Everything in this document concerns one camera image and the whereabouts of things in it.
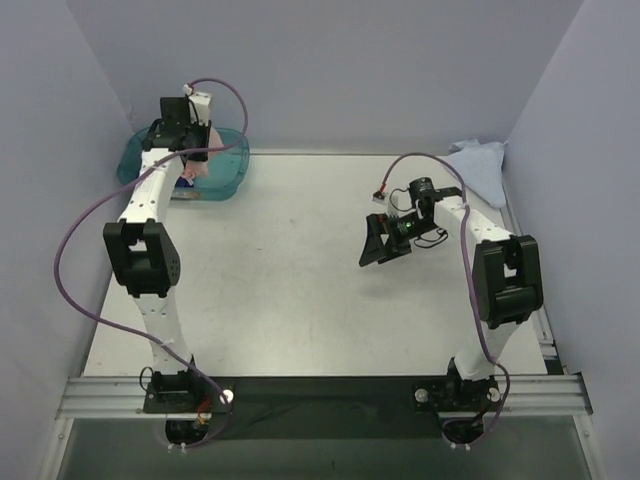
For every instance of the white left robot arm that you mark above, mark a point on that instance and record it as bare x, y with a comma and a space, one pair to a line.
144, 259

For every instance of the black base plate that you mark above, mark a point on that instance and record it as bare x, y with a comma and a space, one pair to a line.
321, 408

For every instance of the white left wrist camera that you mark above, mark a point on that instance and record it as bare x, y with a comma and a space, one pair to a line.
200, 104

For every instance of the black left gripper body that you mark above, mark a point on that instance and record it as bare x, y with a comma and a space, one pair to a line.
197, 151

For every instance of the light blue towel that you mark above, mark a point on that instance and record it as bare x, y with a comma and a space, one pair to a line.
479, 165

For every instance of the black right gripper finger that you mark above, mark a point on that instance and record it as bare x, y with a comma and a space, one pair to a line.
374, 250
388, 253

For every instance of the teal plastic bin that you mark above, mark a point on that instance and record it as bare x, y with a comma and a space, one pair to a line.
226, 171

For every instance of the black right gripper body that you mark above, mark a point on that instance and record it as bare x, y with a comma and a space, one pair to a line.
385, 236

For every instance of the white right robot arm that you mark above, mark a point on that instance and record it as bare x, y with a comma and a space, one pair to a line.
502, 272

